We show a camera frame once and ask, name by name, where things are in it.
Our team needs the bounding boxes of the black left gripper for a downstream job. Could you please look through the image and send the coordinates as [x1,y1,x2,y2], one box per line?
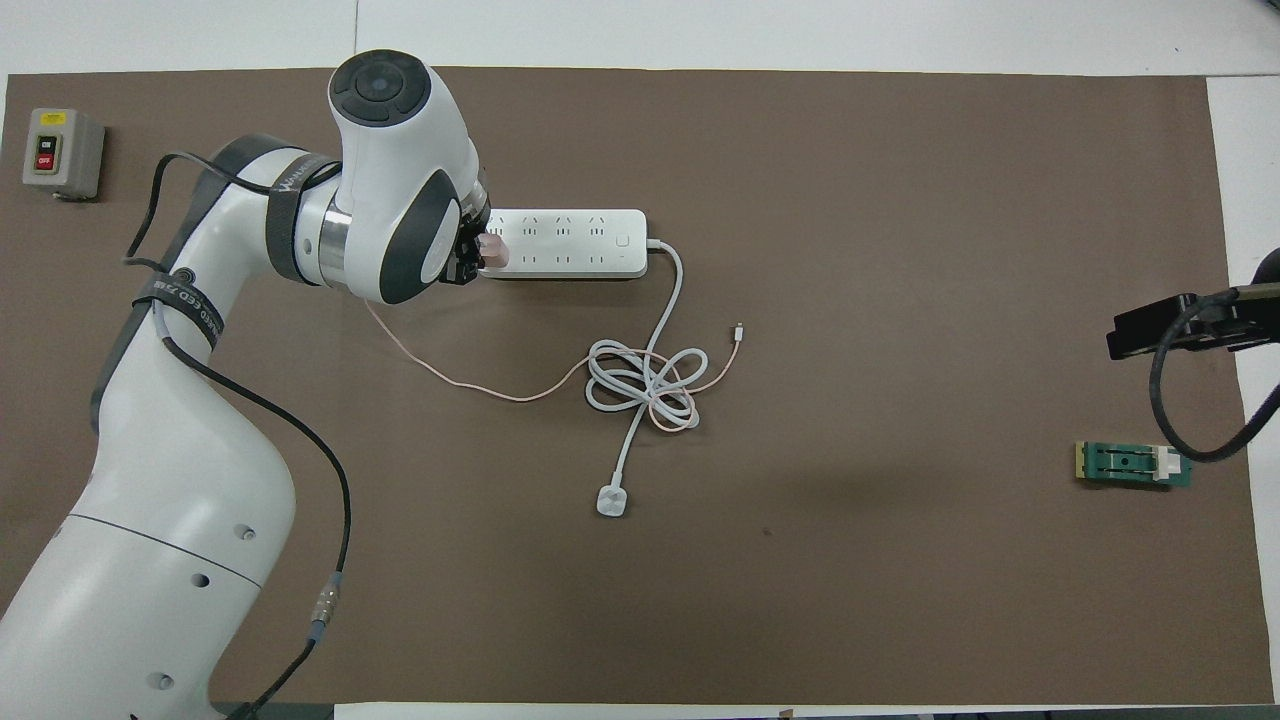
[447,222,491,288]

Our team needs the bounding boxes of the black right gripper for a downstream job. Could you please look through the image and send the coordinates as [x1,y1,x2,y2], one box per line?
[1107,245,1280,361]

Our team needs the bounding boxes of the pink charging cable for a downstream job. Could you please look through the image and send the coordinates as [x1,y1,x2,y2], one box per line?
[362,298,747,433]

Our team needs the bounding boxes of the white power strip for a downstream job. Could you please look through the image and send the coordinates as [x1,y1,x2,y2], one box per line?
[484,208,649,281]

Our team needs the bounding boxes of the brown paper table mat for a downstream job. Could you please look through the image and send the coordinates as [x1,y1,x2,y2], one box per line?
[0,66,1276,706]

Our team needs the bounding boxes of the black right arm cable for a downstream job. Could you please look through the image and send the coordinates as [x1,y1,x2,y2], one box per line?
[1150,285,1280,463]

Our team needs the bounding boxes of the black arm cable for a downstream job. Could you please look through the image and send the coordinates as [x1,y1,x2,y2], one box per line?
[122,150,353,720]
[1150,285,1280,463]

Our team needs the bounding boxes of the green knife switch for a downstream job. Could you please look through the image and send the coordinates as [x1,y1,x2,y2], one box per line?
[1074,440,1194,491]

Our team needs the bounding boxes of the white power cord with plug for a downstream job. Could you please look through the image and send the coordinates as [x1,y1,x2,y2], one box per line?
[585,238,713,518]

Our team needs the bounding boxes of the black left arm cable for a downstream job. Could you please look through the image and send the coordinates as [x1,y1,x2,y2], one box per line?
[122,150,353,720]

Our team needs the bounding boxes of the grey on-off switch box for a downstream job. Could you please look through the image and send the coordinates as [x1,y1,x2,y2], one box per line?
[22,107,106,202]

